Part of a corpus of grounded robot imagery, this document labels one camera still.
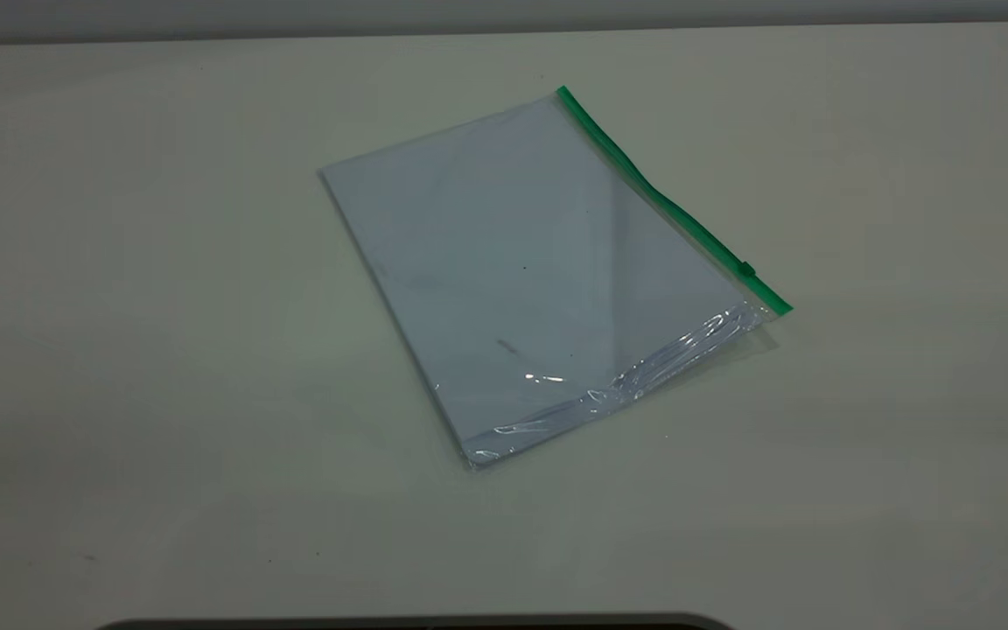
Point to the clear zip bag green zipper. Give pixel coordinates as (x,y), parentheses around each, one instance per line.
(521,262)

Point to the green zipper slider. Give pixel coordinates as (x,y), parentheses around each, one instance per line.
(746,269)

